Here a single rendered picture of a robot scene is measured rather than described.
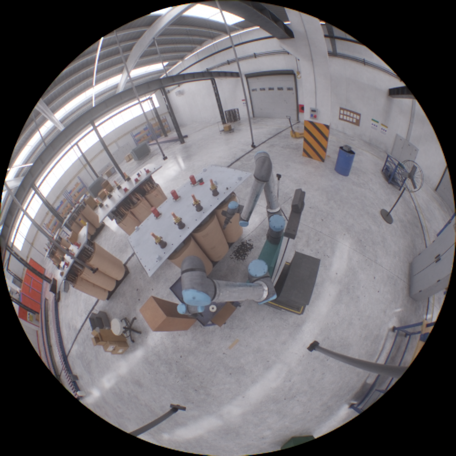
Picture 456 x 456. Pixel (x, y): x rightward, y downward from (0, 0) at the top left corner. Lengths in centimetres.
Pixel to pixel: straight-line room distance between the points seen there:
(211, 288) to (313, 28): 635
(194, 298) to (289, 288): 115
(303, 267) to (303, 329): 117
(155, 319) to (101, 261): 196
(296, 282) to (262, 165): 120
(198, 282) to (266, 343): 195
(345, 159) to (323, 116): 158
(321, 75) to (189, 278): 559
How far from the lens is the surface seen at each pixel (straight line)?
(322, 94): 538
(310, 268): 167
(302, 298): 156
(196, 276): 58
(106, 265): 341
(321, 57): 561
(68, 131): 934
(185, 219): 149
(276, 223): 126
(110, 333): 360
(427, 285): 415
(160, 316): 177
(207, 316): 154
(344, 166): 526
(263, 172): 92
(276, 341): 239
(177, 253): 167
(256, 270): 104
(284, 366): 254
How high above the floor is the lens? 232
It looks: 51 degrees down
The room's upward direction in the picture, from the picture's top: 19 degrees counter-clockwise
